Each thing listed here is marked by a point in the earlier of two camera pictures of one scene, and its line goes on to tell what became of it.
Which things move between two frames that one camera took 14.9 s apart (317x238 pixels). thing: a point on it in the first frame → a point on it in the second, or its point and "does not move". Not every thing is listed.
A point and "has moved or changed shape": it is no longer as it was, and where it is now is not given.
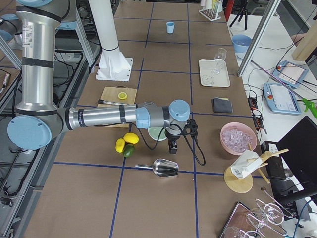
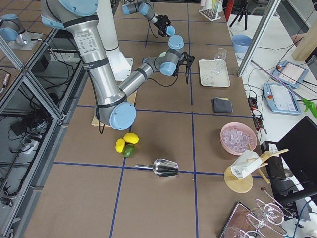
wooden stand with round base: (239, 185) does not move
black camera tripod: (243, 10) does not move
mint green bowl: (157, 134) → (163, 54)
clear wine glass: (219, 58) does not move
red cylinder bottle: (229, 8) does not move
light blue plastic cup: (170, 27) has moved or changed shape
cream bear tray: (213, 73) does not move
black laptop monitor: (297, 152) does not move
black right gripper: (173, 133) → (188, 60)
